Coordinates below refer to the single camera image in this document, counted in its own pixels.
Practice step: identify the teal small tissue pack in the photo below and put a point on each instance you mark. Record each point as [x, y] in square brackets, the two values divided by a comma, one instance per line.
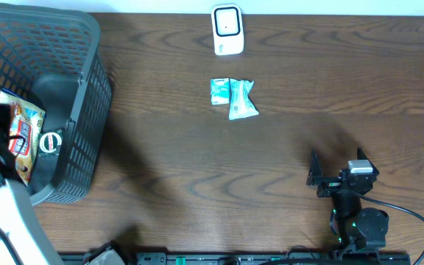
[220, 91]

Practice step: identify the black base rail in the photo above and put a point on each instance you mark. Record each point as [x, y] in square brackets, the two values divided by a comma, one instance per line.
[161, 258]

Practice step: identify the dark round-label can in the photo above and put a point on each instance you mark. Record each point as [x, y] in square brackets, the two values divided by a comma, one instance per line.
[50, 143]

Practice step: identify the orange wet wipes pack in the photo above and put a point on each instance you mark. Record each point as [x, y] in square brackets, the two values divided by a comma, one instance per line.
[25, 127]

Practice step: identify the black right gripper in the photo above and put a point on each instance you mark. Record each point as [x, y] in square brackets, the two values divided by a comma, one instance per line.
[330, 184]

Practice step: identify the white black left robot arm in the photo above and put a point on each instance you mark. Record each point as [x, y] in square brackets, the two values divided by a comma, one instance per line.
[22, 239]

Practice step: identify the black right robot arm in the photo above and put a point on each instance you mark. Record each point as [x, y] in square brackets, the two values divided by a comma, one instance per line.
[360, 230]

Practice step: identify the dark grey plastic basket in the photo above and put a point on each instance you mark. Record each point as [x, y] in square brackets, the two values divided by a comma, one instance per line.
[50, 57]

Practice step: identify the mint green snack packet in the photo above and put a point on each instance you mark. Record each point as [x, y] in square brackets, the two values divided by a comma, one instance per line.
[241, 106]

